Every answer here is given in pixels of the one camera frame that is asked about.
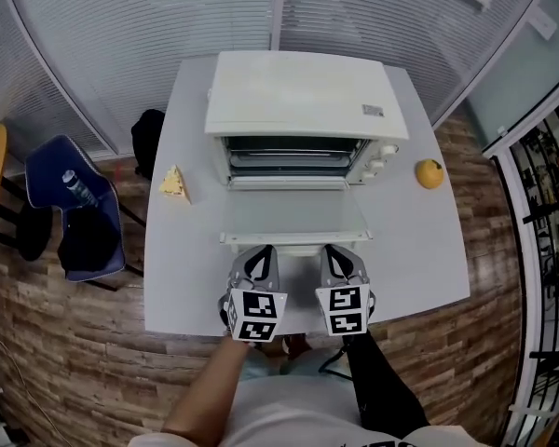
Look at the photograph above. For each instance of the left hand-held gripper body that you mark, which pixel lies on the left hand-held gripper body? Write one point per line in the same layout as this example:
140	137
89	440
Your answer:
259	312

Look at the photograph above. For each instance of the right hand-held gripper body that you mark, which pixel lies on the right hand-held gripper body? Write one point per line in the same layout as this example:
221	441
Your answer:
345	310

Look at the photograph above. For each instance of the glass toaster oven door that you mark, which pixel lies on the glass toaster oven door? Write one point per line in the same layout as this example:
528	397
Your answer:
293	212

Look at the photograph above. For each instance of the white toaster oven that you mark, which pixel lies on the white toaster oven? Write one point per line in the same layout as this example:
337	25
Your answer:
303	91

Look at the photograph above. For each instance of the person's right forearm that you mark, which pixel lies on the person's right forearm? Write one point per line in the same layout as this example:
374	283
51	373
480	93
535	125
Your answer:
382	384

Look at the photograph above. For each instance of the person's left forearm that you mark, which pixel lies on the person's left forearm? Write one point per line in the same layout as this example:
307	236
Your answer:
205	389

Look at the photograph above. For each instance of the white oven knob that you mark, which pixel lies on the white oven knob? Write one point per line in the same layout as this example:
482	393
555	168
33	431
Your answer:
389	149
377	163

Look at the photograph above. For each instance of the metal oven rack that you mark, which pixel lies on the metal oven rack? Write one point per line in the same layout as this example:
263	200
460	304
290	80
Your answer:
293	158

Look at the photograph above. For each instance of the person's red shoe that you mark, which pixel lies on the person's red shoe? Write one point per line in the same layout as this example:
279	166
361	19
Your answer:
296	346

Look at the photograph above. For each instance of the person's white shirt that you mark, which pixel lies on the person's white shirt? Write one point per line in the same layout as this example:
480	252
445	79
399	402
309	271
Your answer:
298	412

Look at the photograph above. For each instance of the yellow cheese wedge toy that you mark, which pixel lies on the yellow cheese wedge toy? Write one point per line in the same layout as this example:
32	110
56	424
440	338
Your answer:
173	185

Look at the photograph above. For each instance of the yellow round fruit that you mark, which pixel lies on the yellow round fruit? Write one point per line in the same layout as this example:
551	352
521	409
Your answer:
429	175

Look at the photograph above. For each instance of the black garment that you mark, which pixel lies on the black garment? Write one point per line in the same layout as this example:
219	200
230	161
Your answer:
88	240

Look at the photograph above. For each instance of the black backpack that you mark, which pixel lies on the black backpack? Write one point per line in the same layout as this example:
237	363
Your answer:
146	142

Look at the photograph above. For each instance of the black metal rack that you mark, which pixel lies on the black metal rack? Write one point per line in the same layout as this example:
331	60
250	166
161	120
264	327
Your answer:
547	231

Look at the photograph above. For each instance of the clear water bottle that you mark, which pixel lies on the clear water bottle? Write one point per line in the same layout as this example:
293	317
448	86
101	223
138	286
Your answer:
80	189

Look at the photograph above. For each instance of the black stool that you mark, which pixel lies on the black stool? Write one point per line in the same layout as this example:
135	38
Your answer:
30	231

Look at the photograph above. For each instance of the blue plastic chair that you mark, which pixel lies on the blue plastic chair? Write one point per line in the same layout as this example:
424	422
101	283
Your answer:
51	166

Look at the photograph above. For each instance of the white wall box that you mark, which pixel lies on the white wall box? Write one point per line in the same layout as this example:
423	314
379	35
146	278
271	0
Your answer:
544	23

